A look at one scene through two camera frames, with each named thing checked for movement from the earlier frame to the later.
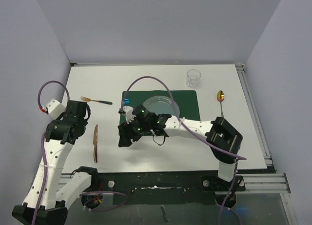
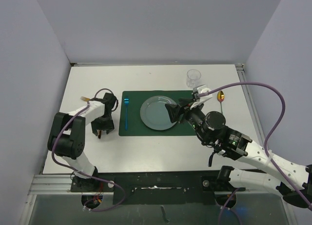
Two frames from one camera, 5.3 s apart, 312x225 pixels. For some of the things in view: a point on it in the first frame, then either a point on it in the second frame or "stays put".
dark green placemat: (188, 102) stays put
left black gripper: (60, 117) → (108, 129)
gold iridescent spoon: (220, 97) stays put
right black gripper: (127, 133) → (175, 110)
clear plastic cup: (193, 76) stays put
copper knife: (95, 144) → (99, 132)
